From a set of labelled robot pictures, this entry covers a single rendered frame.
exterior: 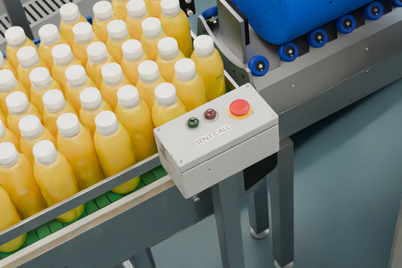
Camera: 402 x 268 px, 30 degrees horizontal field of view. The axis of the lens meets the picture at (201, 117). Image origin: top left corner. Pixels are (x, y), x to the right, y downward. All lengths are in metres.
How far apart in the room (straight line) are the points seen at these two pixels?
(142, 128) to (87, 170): 0.13
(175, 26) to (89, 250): 0.49
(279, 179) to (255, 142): 0.65
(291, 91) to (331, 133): 1.05
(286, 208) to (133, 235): 0.66
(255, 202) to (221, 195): 0.82
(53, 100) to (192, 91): 0.26
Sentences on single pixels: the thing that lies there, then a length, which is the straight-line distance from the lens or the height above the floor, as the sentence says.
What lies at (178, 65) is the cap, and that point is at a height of 1.09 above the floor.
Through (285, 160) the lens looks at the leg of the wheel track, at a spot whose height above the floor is 0.57.
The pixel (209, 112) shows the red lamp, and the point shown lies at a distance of 1.32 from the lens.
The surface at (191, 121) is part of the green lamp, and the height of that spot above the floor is 1.11.
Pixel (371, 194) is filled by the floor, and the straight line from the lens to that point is 2.56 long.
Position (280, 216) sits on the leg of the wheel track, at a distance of 2.12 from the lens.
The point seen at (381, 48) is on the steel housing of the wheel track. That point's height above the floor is 0.86.
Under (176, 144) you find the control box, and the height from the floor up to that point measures 1.10.
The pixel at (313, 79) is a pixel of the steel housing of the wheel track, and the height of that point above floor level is 0.87.
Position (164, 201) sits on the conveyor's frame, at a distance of 1.52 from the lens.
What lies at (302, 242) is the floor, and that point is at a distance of 2.45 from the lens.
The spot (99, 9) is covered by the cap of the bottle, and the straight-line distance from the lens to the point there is 1.58.
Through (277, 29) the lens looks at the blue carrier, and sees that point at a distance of 1.57.
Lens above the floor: 2.11
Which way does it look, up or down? 49 degrees down
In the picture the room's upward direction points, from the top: 8 degrees counter-clockwise
